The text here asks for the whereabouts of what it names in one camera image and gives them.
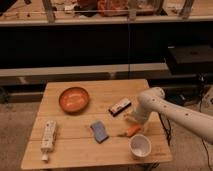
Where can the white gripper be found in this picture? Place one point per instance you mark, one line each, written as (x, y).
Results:
(136, 119)

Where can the orange pepper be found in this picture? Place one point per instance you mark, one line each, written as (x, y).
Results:
(130, 131)

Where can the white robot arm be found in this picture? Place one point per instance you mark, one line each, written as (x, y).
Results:
(153, 100)

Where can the white ceramic cup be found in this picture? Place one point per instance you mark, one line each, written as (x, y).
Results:
(139, 146)

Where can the blue sponge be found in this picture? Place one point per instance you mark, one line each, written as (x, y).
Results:
(99, 131)

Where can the wooden table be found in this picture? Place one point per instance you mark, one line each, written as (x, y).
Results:
(89, 124)

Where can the orange bowl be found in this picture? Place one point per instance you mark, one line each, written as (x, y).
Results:
(74, 99)

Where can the black box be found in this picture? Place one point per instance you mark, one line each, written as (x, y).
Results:
(190, 59)

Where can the white remote controller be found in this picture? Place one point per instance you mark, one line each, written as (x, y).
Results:
(48, 139)

